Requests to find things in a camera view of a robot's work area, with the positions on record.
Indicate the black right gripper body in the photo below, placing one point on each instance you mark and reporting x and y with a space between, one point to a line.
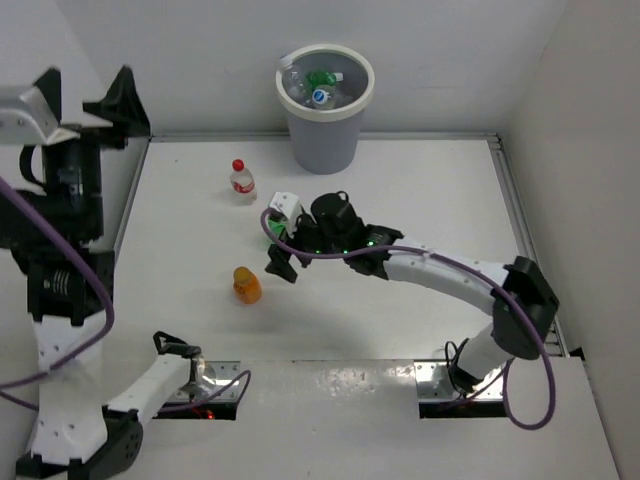
307 236

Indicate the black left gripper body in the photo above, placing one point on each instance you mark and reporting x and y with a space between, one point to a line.
94 138

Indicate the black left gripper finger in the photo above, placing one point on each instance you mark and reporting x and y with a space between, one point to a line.
122 107
46 98

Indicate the orange juice bottle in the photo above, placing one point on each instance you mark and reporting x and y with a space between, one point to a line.
246 285

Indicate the red cap cola bottle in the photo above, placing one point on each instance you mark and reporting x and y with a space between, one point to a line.
243 182

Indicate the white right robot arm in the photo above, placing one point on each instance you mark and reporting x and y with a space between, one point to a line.
516 296

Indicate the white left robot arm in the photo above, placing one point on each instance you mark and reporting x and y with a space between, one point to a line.
49 229

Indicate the grey plastic waste bin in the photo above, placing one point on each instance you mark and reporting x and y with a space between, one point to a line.
324 142

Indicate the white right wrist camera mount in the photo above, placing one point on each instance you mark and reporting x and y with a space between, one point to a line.
285 208

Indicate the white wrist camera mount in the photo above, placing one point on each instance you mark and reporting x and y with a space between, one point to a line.
285 208
27 118

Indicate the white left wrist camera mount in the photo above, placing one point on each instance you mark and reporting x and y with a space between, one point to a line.
27 118

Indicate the aluminium frame rail left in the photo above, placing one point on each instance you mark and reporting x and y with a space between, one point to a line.
121 173

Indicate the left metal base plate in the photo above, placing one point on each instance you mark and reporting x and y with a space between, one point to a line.
214 382

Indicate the metal base plate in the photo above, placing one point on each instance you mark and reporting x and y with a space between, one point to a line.
214 382
434 386

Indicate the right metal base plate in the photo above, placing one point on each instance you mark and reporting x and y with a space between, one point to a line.
434 386

